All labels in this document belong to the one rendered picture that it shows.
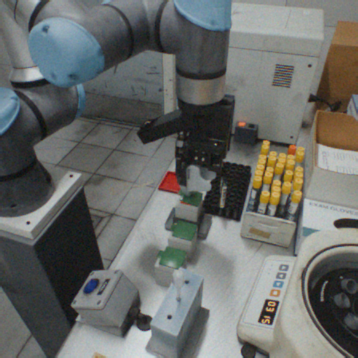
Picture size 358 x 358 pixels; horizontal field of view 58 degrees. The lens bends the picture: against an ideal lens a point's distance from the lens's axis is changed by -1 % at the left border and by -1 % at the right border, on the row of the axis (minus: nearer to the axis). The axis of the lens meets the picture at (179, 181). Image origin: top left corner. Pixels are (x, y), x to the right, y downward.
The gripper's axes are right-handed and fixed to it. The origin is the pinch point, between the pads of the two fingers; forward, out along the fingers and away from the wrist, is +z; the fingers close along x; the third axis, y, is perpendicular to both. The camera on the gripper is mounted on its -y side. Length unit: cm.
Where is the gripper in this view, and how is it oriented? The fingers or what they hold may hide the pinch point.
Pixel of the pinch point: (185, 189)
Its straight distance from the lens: 64.7
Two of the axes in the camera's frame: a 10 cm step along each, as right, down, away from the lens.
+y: 9.5, 2.1, -2.4
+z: 0.0, 7.6, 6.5
